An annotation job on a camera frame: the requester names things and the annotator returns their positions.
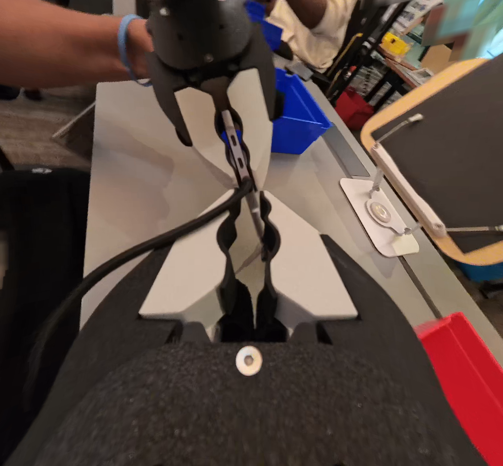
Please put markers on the blue storage bin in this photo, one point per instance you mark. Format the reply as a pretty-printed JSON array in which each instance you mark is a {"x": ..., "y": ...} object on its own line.
[
  {"x": 271, "y": 32},
  {"x": 298, "y": 120}
]

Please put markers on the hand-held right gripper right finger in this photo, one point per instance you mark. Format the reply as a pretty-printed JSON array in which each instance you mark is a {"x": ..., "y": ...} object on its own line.
[{"x": 310, "y": 277}]

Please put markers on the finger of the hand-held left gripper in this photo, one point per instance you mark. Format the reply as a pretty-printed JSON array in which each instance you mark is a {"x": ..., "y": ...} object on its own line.
[
  {"x": 200, "y": 124},
  {"x": 255, "y": 120}
]

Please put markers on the person's left hand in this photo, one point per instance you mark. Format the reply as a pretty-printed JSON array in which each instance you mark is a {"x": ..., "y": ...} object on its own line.
[{"x": 141, "y": 49}]

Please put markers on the yellow storage bin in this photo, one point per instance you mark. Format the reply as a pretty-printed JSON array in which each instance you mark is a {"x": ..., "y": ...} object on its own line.
[{"x": 395, "y": 44}]

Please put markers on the person's left forearm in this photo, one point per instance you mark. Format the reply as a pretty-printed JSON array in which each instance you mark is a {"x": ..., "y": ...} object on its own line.
[{"x": 59, "y": 38}]

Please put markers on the white stand with black board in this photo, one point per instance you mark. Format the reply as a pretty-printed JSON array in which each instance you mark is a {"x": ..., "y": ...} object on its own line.
[{"x": 452, "y": 140}]

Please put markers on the grey USB hub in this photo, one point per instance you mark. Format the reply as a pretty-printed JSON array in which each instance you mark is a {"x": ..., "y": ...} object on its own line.
[{"x": 235, "y": 146}]

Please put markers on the red storage bin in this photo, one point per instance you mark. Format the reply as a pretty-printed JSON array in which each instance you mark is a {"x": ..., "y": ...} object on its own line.
[
  {"x": 351, "y": 108},
  {"x": 463, "y": 375}
]

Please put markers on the person's dark trousers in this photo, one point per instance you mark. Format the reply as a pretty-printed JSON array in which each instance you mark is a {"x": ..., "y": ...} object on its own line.
[{"x": 39, "y": 258}]

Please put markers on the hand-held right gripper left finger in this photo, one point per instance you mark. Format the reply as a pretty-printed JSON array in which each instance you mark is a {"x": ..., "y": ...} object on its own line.
[{"x": 184, "y": 277}]

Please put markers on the grey desk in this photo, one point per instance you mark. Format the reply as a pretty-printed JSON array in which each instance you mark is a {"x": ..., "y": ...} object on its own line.
[{"x": 129, "y": 159}]

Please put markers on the wooden table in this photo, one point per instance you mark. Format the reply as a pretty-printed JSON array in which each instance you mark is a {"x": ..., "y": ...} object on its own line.
[{"x": 404, "y": 69}]

